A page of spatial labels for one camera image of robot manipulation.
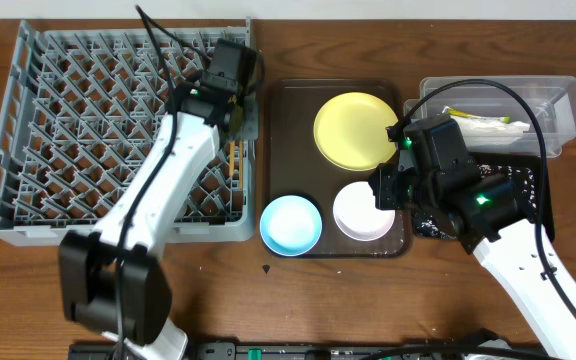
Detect black waste tray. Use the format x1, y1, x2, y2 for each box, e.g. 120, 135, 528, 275
411, 153, 541, 240

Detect white pink bowl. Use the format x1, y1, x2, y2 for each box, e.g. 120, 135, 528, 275
333, 181, 396, 242

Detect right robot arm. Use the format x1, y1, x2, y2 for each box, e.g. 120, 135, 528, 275
369, 115, 576, 359

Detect yellow green snack wrapper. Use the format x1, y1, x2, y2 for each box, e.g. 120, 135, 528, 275
442, 106, 510, 124

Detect yellow round plate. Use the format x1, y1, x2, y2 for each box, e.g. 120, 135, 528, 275
313, 92, 398, 172

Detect light blue bowl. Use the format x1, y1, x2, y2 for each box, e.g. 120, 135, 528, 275
259, 195, 323, 257

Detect clear plastic waste bin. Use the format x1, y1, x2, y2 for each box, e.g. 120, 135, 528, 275
412, 75, 576, 158

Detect black equipment rail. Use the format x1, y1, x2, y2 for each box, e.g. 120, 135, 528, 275
67, 329, 554, 360

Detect dark brown serving tray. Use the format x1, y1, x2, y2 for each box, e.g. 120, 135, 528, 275
264, 79, 414, 258

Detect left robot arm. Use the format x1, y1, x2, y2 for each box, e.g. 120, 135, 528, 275
58, 39, 265, 359

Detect white napkin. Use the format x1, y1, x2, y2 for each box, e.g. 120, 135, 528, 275
453, 117, 530, 147

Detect grey plastic dish rack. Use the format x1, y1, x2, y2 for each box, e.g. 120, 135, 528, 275
0, 22, 254, 246

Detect spilled rice food scraps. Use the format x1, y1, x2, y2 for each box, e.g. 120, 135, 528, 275
411, 164, 538, 240

